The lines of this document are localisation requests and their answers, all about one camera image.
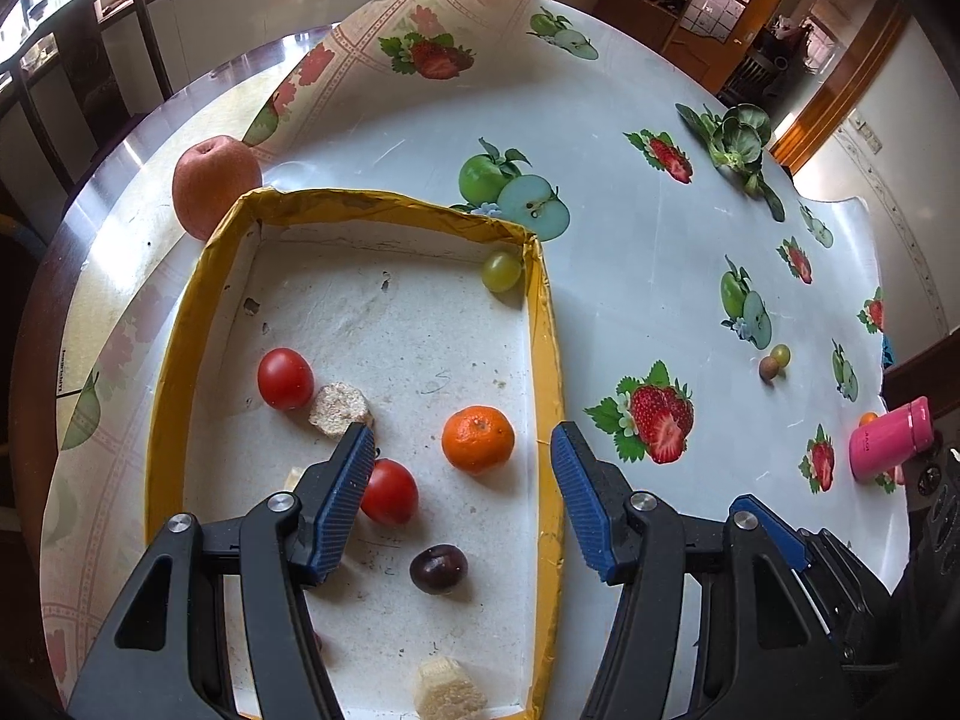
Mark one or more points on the red apple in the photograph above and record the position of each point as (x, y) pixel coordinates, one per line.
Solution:
(214, 184)

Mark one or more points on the blue object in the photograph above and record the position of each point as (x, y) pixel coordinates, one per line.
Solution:
(888, 351)

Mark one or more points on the wooden glass-door cabinet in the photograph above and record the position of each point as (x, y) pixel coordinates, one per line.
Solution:
(765, 7)

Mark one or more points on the large dark purple grape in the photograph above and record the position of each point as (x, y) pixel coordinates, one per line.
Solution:
(439, 568)

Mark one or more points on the white wall socket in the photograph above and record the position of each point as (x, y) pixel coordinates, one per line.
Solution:
(865, 129)

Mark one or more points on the green bok choy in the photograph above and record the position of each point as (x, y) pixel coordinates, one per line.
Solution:
(739, 135)

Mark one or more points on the wooden door frame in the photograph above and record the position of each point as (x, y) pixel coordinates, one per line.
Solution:
(847, 90)

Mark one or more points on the red cherry tomato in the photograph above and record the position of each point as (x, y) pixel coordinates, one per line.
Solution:
(394, 495)
(285, 379)

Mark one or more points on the large green grape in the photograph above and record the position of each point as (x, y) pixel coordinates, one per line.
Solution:
(501, 272)

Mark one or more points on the mandarin orange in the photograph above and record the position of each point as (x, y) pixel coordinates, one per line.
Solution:
(478, 439)

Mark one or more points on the yellow-rimmed white tray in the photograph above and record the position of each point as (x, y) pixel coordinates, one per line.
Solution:
(420, 330)

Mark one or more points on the small green grape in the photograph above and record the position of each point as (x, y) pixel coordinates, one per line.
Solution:
(781, 354)

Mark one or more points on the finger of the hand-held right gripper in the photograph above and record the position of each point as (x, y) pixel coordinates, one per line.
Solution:
(784, 532)

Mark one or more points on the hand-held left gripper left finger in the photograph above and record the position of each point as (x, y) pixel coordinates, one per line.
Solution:
(341, 499)

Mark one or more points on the dark wooden chair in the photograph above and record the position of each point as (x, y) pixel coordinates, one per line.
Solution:
(154, 45)

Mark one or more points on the pink cup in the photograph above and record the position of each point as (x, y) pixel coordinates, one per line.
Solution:
(892, 436)

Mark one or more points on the small brown grape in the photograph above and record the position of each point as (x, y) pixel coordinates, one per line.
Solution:
(769, 370)

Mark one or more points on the fruit-print tablecloth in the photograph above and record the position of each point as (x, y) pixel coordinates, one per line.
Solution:
(660, 255)

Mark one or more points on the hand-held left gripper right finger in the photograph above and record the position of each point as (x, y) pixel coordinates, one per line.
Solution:
(589, 499)

